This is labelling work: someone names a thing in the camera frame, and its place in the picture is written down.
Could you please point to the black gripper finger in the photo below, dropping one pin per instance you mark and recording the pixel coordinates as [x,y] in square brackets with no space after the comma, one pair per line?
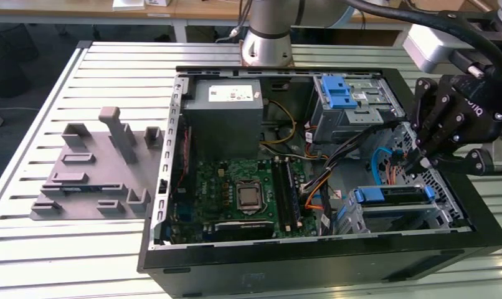
[475,160]
[437,118]

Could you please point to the hard disk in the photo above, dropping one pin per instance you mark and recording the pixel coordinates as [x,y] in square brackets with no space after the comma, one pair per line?
[371,194]

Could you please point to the metal disk bay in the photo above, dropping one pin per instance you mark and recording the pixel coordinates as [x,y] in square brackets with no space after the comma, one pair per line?
[396,208]

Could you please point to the metal optical drive cage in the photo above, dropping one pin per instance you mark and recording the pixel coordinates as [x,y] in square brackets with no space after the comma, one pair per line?
[360,116]

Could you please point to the blue drive latch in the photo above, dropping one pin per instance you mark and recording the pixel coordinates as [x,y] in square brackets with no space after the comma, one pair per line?
[337,90]

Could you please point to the dark RAM stick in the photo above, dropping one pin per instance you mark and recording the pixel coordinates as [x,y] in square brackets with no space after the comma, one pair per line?
[293,199]

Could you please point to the black RAM slot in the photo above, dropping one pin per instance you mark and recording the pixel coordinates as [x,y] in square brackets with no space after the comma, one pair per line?
[281,193]

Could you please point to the green motherboard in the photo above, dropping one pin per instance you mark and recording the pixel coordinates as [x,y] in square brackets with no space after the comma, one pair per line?
[251,168]

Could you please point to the black CPU socket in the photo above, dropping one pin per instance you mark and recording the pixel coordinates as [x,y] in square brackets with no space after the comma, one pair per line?
[248,182]

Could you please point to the black PC case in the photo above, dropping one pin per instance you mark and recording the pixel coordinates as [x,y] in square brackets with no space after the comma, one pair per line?
[316,268]

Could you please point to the grey power supply unit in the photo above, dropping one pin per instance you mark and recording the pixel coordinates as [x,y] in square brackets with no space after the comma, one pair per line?
[221,130]

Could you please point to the silver CPU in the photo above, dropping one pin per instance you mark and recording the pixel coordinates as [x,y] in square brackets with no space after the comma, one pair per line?
[248,197]

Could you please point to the black graphics card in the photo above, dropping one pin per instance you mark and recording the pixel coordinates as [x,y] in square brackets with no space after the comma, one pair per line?
[241,230]

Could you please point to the small white box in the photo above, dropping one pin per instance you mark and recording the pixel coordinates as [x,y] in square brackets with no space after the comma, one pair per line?
[157,2]

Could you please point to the grey parts rack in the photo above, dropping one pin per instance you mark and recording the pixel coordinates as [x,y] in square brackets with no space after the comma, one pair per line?
[105,183]

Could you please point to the large white box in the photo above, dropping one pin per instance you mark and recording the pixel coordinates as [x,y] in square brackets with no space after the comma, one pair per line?
[128,4]

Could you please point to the green RAM stick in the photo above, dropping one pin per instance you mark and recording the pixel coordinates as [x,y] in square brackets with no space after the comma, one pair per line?
[80,188]

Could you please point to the wooden desk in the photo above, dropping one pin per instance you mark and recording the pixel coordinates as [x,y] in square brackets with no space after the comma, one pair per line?
[88,14]

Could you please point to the black office chair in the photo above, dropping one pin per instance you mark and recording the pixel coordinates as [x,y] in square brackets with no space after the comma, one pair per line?
[9,56]

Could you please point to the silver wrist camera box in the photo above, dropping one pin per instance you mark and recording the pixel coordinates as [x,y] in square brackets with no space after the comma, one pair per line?
[433,46]

